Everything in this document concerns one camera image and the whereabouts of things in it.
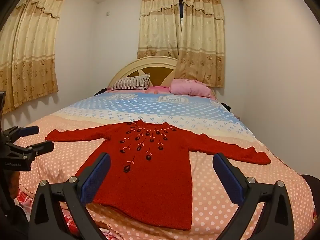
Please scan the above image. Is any beige patterned curtain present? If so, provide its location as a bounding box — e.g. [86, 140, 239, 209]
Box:
[0, 0, 67, 114]
[137, 0, 181, 59]
[175, 0, 225, 88]

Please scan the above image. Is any red knitted embroidered sweater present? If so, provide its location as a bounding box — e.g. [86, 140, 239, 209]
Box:
[45, 120, 272, 230]

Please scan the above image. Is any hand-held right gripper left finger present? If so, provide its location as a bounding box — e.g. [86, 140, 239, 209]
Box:
[28, 152, 112, 240]

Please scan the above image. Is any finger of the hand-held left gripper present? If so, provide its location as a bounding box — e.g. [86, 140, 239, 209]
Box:
[5, 141, 55, 159]
[2, 126, 40, 143]

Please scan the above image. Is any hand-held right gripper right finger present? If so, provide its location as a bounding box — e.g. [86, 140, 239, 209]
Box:
[212, 152, 295, 240]

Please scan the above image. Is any cream wooden headboard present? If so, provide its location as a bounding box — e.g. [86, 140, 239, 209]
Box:
[107, 56, 217, 98]

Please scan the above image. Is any striped pillow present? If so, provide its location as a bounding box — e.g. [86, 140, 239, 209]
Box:
[110, 73, 151, 91]

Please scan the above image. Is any pink pillow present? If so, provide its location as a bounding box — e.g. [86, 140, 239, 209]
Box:
[169, 79, 213, 98]

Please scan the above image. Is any polka-dot bed blanket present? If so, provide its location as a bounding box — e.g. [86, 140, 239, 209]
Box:
[12, 90, 317, 240]

